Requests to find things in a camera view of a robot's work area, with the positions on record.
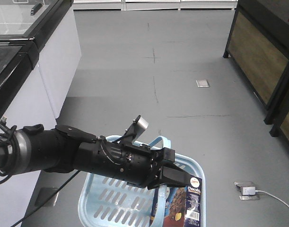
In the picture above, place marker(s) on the open floor socket with plug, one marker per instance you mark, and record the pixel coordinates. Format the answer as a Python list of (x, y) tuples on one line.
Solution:
[(247, 191)]

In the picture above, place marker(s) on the white chest freezer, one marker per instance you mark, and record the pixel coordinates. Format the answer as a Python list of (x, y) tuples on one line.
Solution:
[(50, 28), (29, 105)]

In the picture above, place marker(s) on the light blue plastic basket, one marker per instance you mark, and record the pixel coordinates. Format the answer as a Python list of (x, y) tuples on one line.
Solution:
[(108, 202)]

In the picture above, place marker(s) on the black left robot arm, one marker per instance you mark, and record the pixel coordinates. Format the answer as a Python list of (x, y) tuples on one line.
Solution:
[(64, 149)]

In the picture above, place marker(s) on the dark chocolate cookie box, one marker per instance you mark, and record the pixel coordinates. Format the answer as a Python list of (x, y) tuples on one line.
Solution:
[(183, 206)]

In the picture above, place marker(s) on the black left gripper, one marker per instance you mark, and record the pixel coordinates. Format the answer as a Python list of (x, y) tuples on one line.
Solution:
[(130, 163)]

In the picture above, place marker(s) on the closed steel floor box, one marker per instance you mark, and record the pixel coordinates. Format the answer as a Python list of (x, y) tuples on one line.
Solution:
[(44, 194)]

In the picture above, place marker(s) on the far steel floor socket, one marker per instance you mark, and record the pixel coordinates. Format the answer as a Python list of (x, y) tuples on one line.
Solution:
[(202, 83)]

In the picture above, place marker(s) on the far white chest freezer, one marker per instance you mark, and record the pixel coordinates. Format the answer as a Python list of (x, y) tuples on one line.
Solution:
[(50, 28)]

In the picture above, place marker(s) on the black wood-panel display stand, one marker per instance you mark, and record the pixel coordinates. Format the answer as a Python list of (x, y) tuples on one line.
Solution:
[(259, 44)]

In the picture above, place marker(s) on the near white chest freezer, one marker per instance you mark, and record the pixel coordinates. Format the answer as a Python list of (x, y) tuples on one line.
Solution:
[(29, 105)]

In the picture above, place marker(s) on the near black wood display stand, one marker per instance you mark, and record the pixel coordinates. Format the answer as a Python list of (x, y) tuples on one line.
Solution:
[(281, 129)]

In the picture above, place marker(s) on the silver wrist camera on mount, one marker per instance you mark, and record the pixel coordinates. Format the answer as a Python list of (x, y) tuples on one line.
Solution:
[(138, 126)]

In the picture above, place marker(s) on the white shelf base rear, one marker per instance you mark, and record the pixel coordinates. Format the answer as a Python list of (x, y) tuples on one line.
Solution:
[(136, 5)]

